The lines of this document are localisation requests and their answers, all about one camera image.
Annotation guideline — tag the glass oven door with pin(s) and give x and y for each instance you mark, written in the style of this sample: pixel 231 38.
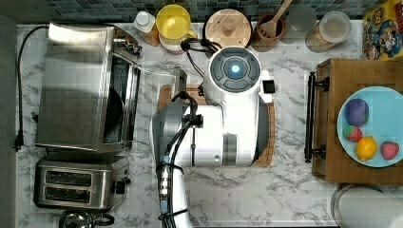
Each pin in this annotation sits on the glass oven door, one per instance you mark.
pixel 158 76

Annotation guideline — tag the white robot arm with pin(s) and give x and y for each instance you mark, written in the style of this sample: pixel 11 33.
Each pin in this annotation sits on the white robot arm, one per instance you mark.
pixel 230 129

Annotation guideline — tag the dark round oven pan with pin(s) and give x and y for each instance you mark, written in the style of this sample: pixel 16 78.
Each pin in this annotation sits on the dark round oven pan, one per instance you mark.
pixel 114 110

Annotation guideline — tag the stainless steel toaster oven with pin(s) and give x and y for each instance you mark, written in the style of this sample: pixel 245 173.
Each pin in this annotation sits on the stainless steel toaster oven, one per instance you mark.
pixel 82 63

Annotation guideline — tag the wooden cutting board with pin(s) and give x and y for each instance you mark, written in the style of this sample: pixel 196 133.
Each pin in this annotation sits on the wooden cutting board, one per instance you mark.
pixel 269 133

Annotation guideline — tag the round wooden lid jar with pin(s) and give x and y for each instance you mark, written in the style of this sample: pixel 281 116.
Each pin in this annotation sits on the round wooden lid jar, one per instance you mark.
pixel 228 28

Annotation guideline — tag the brown utensil holder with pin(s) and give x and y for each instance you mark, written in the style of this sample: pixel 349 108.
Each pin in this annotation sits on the brown utensil holder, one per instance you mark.
pixel 264 38

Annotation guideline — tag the yellow mug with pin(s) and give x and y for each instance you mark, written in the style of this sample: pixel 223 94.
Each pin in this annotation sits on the yellow mug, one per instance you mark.
pixel 174 24

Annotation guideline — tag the white-capped bottle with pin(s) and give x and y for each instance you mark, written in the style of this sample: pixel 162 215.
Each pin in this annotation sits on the white-capped bottle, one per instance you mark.
pixel 144 23

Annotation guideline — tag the silver two-slot toaster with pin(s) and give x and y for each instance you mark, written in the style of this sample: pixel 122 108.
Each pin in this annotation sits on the silver two-slot toaster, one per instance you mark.
pixel 94 183

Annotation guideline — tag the clear glass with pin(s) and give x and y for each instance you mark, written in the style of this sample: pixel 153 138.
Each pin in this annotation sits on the clear glass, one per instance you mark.
pixel 299 21

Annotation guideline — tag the red toy strawberry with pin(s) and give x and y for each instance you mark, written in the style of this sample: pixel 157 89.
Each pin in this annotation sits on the red toy strawberry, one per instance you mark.
pixel 352 133

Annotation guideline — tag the purple toy fruit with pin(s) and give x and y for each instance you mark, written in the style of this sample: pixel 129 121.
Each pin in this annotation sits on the purple toy fruit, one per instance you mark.
pixel 356 112

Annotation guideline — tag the glass jar with cereal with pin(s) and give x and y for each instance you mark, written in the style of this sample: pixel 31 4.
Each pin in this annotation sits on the glass jar with cereal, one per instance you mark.
pixel 334 28

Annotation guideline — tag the silver kettle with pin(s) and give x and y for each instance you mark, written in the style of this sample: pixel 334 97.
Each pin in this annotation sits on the silver kettle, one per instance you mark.
pixel 82 219

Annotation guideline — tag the yellow toy lemon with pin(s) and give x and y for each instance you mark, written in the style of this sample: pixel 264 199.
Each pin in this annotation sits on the yellow toy lemon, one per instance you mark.
pixel 366 148

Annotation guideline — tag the pink toy strawberry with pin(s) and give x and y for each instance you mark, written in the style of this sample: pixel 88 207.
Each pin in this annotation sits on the pink toy strawberry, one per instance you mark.
pixel 389 150

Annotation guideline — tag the colorful cereal box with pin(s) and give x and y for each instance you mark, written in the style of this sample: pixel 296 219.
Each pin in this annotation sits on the colorful cereal box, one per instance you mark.
pixel 383 32

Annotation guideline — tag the wooden tray with handle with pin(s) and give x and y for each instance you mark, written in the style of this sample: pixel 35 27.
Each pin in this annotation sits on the wooden tray with handle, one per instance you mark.
pixel 329 86

